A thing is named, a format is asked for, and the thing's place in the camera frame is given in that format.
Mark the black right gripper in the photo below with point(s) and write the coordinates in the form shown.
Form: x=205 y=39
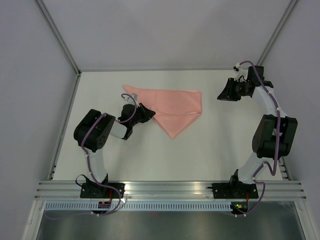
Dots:
x=227 y=93

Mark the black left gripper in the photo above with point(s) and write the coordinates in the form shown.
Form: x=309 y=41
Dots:
x=147 y=113

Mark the pink cloth napkin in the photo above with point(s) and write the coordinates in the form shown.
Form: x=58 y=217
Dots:
x=174 y=110

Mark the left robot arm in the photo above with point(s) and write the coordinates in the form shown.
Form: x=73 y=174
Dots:
x=94 y=129

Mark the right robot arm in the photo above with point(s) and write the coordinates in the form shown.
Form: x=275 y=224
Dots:
x=245 y=174

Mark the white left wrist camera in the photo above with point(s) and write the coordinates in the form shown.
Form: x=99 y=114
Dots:
x=127 y=97

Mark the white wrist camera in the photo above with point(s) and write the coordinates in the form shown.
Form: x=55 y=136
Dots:
x=127 y=97
x=241 y=73

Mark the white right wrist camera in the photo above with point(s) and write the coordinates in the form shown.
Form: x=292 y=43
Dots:
x=241 y=73

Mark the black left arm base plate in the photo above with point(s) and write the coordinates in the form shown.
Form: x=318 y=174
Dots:
x=93 y=191

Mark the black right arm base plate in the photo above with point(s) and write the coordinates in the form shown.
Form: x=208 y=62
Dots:
x=238 y=191

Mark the right aluminium frame post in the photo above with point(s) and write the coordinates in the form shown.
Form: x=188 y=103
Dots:
x=277 y=31

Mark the aluminium frame post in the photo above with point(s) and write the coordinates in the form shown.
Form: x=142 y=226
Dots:
x=277 y=31
x=57 y=35

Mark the left side aluminium rail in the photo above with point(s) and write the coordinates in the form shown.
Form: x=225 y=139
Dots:
x=64 y=125

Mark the aluminium front rail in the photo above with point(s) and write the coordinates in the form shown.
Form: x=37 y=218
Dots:
x=275 y=191

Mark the white slotted cable duct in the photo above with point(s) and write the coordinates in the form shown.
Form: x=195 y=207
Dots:
x=151 y=206

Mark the left aluminium frame post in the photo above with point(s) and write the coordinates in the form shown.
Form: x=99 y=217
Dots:
x=57 y=35

